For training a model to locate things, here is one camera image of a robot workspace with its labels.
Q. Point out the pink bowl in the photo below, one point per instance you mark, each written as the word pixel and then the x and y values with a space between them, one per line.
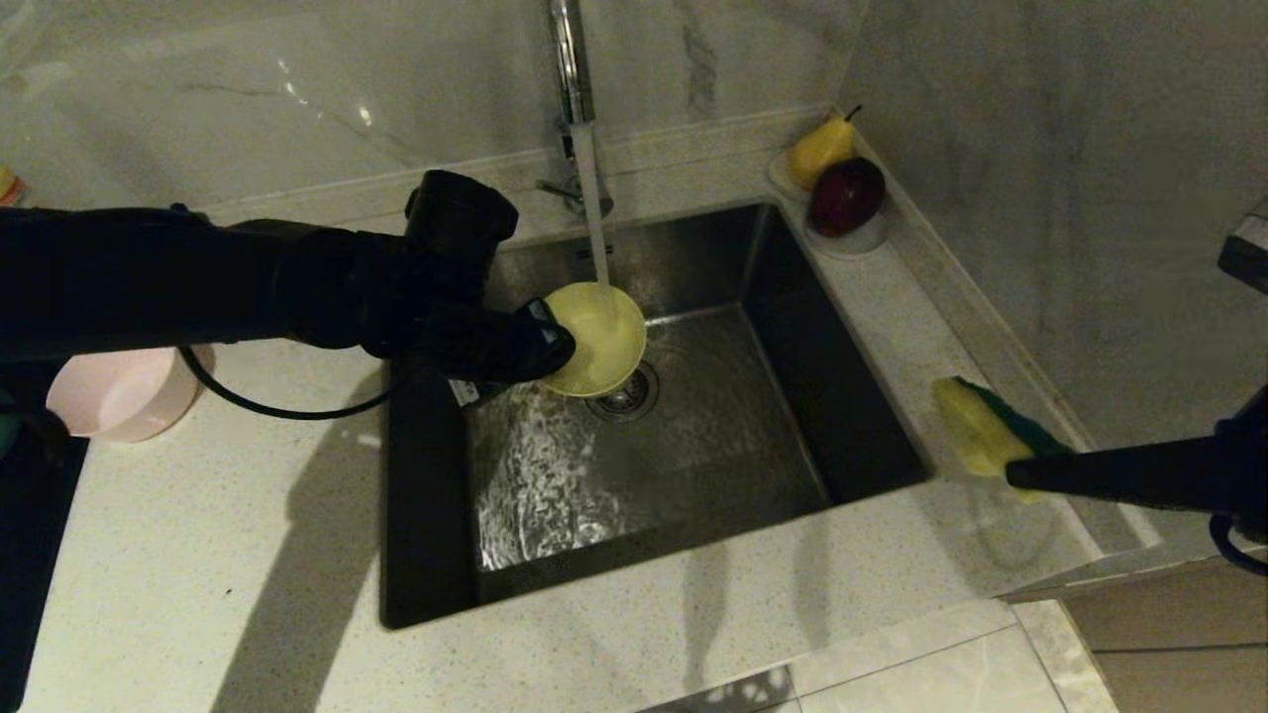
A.
pixel 124 396

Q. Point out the yellow bowl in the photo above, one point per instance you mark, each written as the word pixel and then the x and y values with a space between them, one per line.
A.
pixel 604 342

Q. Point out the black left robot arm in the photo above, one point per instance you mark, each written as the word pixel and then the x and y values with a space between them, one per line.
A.
pixel 149 282

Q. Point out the blue bowl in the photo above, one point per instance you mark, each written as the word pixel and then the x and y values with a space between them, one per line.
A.
pixel 5 426

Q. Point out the round metal sink drain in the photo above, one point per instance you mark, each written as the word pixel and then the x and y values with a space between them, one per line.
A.
pixel 634 398

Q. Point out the white fruit dish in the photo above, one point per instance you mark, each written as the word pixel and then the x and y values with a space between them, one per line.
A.
pixel 852 246

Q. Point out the yellow pear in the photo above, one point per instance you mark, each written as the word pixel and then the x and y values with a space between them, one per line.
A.
pixel 817 153

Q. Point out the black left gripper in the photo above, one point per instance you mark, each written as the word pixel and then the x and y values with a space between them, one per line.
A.
pixel 426 307

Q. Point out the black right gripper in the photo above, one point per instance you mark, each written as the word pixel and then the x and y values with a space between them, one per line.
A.
pixel 1253 475

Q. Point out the chrome faucet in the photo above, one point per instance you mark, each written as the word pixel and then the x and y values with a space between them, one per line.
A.
pixel 570 59

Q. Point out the dark red apple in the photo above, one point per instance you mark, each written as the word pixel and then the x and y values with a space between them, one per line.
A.
pixel 844 198

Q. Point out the stainless steel sink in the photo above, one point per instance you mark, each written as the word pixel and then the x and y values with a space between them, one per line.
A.
pixel 743 446

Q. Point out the green sponge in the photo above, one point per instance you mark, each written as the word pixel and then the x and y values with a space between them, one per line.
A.
pixel 981 436

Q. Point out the beige wooden cabinet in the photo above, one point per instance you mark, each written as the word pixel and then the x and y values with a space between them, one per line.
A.
pixel 1169 634

